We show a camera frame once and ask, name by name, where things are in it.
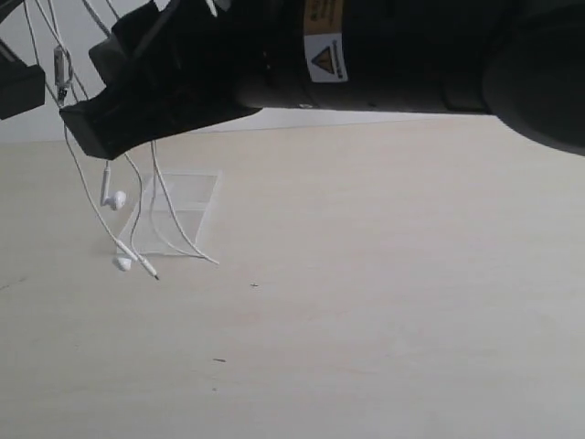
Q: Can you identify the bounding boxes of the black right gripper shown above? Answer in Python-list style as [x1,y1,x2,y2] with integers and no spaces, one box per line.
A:
[59,1,311,159]

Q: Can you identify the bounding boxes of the white wired earphones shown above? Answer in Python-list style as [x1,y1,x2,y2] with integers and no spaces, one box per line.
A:
[22,0,220,281]

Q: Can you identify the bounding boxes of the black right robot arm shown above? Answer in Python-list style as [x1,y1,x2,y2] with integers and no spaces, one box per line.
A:
[60,1,584,159]

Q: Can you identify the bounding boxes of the clear plastic storage box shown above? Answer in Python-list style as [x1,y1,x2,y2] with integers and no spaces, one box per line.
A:
[119,171,221,257]

